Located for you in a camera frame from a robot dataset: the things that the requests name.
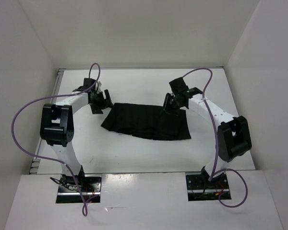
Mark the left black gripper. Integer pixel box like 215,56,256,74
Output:
89,89,115,115

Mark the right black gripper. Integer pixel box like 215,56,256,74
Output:
159,92,184,118

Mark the black skirt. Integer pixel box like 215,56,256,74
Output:
101,103,192,141

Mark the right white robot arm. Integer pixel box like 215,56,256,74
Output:
163,77,252,188

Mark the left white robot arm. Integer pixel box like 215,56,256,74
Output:
40,78,113,192

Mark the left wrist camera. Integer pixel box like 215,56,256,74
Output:
95,81,102,94

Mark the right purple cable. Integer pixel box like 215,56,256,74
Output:
182,68,250,207

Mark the purple cable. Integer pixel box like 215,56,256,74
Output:
182,68,250,207
11,63,102,217

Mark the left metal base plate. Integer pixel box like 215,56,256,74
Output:
51,174,102,204

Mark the metal base plate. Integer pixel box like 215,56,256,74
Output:
185,172,231,201
51,174,102,204

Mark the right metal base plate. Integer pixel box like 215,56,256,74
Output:
185,172,231,201

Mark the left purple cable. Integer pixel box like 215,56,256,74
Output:
11,63,102,217

